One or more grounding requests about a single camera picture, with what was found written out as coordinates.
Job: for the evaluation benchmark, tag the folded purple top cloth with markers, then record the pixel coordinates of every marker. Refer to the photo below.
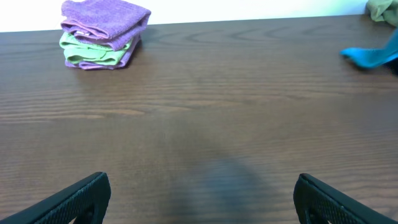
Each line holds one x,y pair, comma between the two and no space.
104,22

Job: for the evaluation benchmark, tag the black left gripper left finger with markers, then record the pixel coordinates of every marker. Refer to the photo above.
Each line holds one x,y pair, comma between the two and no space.
84,202

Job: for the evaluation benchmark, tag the folded purple bottom cloth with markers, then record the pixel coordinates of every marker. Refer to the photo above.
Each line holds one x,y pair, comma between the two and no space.
121,64

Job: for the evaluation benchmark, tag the blue microfiber cloth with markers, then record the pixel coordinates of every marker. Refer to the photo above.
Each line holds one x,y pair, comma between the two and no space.
372,58

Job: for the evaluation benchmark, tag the folded purple cloth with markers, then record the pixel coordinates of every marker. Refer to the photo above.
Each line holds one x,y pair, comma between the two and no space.
104,22
121,64

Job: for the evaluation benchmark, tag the folded green cloth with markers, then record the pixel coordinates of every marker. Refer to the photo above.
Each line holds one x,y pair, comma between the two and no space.
76,52

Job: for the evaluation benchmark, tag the crumpled green cloth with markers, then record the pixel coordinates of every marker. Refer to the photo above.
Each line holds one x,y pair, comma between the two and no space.
383,11

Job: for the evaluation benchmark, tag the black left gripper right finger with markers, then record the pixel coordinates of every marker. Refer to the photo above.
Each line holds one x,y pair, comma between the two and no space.
319,203

